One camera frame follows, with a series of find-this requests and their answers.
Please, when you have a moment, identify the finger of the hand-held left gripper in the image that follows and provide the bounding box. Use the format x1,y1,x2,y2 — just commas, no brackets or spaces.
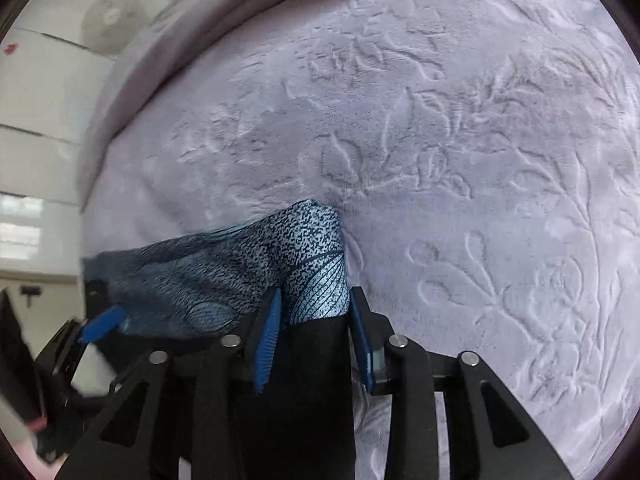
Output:
37,305,128,376

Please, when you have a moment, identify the blue patterned fleece cloth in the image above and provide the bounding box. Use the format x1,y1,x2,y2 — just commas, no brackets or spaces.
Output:
82,199,349,342

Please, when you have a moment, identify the white covered fan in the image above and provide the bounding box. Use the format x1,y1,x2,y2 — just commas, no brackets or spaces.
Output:
80,0,151,56

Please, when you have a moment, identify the lilac embossed bed blanket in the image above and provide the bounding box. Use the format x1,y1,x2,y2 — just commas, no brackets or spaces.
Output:
80,0,640,480

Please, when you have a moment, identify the white wardrobe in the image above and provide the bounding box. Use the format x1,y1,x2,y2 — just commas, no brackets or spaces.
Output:
0,25,121,286

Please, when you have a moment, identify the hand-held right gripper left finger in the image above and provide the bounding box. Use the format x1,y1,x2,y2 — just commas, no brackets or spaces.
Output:
55,287,286,480

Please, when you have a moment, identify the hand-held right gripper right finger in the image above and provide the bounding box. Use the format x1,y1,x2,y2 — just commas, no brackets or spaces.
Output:
348,287,573,480

